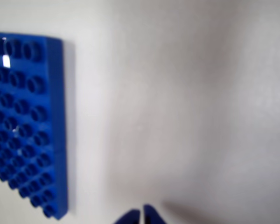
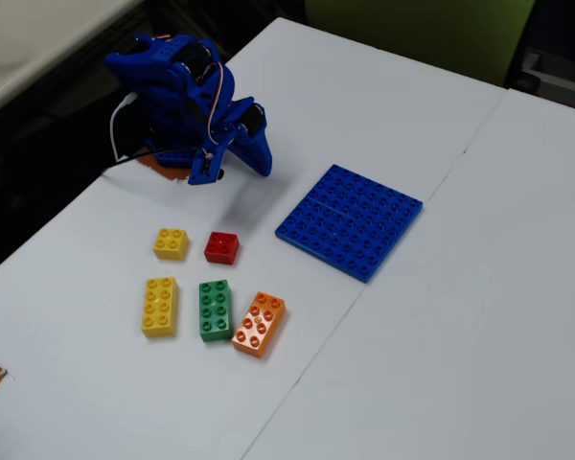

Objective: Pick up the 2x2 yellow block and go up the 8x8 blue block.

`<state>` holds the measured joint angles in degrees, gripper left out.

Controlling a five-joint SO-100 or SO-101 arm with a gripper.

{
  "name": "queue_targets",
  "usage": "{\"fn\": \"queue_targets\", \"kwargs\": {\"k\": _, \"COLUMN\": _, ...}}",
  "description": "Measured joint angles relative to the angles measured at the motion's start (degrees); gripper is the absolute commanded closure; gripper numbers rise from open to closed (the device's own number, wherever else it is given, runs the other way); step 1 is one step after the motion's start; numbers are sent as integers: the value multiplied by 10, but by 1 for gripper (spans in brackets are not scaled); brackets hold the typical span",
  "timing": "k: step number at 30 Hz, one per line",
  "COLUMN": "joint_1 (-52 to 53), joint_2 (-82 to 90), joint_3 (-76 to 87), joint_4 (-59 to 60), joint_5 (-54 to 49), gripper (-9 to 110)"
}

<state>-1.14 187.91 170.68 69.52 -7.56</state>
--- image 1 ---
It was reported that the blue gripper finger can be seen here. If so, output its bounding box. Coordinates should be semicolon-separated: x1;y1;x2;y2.
113;209;141;224
143;203;167;224

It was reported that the blue 8x8 studded baseplate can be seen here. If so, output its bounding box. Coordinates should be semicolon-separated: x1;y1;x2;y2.
0;31;70;221

